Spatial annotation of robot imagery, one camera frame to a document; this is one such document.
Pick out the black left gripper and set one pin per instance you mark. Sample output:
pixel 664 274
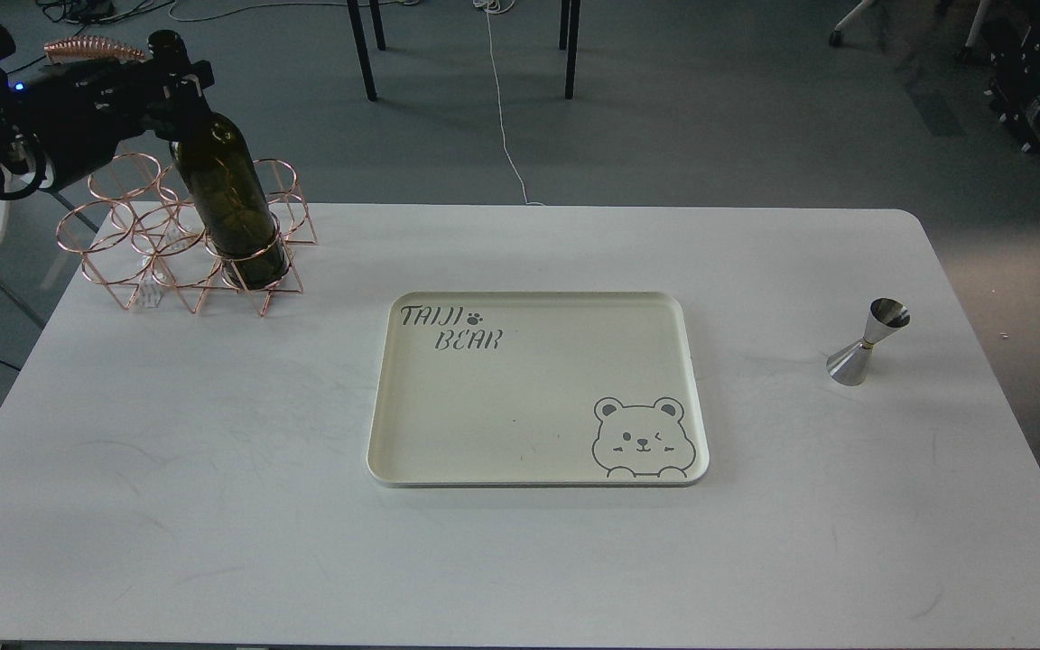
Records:
pixel 80 112

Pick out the dark green wine bottle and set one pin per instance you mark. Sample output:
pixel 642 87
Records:
pixel 220 176

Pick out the steel double jigger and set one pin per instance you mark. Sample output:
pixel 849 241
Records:
pixel 849 366

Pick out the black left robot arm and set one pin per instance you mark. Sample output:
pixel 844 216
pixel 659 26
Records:
pixel 21 162

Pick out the cream bear serving tray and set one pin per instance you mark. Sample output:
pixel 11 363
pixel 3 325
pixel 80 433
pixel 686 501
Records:
pixel 537 389

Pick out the copper wire bottle rack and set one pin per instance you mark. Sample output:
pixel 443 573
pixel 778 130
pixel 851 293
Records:
pixel 153 241

